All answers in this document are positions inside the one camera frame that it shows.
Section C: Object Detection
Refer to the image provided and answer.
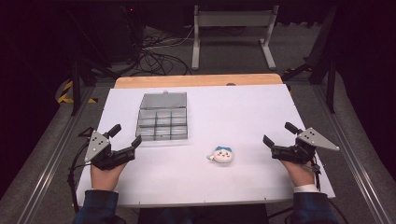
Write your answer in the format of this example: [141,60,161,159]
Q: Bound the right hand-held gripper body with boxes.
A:
[271,126,340,165]

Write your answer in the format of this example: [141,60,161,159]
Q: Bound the white board sheet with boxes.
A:
[76,83,336,208]

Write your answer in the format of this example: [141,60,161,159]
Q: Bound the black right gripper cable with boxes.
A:
[309,153,350,224]

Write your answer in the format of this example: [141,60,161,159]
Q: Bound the black tripod stand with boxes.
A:
[62,8,120,117]

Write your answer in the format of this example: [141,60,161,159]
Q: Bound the clear plastic compartment box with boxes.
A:
[135,90,189,142]

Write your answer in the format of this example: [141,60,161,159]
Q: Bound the person's left hand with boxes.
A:
[90,162,128,191]

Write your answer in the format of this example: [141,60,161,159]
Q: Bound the bundle of black floor cables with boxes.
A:
[130,26,194,77]

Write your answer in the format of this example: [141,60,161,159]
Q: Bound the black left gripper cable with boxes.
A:
[67,126,95,215]

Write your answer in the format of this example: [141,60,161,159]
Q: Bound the person's right hand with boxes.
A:
[279,161,316,189]

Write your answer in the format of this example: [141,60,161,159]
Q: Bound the white metal stand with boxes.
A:
[191,4,280,71]

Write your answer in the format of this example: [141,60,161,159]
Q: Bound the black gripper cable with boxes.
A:
[309,153,350,224]
[67,126,95,215]

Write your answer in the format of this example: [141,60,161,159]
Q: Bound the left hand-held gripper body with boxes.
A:
[84,130,137,171]

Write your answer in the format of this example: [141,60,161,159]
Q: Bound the black metal stand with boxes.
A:
[281,6,339,115]

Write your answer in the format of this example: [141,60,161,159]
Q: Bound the white plush toy blue hat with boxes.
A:
[205,146,234,165]

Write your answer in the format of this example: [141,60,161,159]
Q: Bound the yellow black hazard tape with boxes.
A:
[57,79,99,105]

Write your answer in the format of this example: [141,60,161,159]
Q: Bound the aluminium floor rail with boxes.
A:
[17,85,96,224]
[311,83,394,224]

